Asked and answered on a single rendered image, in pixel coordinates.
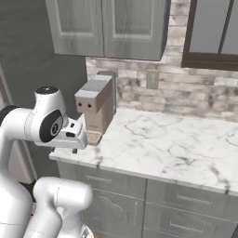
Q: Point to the grey lower cupboard door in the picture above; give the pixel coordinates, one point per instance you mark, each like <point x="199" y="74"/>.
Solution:
<point x="114" y="214"/>

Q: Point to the dark framed window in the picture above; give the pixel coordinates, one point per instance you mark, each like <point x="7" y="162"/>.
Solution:
<point x="210" y="31"/>

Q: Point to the beige coffee machine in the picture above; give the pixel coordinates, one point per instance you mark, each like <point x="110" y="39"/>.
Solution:
<point x="97" y="102"/>

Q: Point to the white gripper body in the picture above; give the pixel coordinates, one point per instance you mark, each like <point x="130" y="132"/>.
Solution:
<point x="71" y="142"/>

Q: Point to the grey upper cupboard door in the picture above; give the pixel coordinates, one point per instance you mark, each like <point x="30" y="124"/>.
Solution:
<point x="77" y="28"/>
<point x="136" y="28"/>

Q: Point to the grey cupboard door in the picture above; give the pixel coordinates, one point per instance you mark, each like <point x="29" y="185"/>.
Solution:
<point x="136" y="28"/>
<point x="114" y="214"/>
<point x="77" y="28"/>

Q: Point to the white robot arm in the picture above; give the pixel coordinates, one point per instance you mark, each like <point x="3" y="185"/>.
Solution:
<point x="18" y="198"/>

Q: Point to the grey wall outlet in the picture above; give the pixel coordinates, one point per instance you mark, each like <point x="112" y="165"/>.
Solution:
<point x="152" y="80"/>

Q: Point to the grey drawer front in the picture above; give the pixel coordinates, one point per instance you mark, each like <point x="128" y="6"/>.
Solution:
<point x="155" y="220"/>
<point x="223" y="204"/>
<point x="124" y="184"/>

